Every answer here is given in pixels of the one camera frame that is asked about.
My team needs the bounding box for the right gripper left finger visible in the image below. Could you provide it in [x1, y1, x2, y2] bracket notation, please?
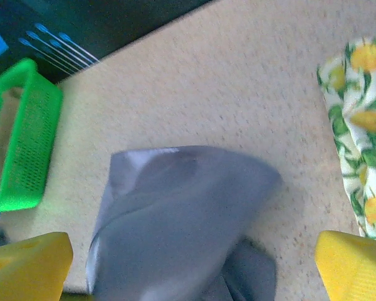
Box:
[0, 231, 74, 301]

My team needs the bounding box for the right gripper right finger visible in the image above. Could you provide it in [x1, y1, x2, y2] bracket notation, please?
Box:
[315, 230, 376, 301]

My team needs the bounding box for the lemon print skirt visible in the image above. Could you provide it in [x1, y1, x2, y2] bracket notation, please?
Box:
[315, 36, 376, 244]

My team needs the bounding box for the lavender grey skirt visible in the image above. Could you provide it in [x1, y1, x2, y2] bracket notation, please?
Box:
[86, 144, 285, 301]

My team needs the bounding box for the green plastic basket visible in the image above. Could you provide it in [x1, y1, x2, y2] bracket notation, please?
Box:
[0, 58, 64, 222]

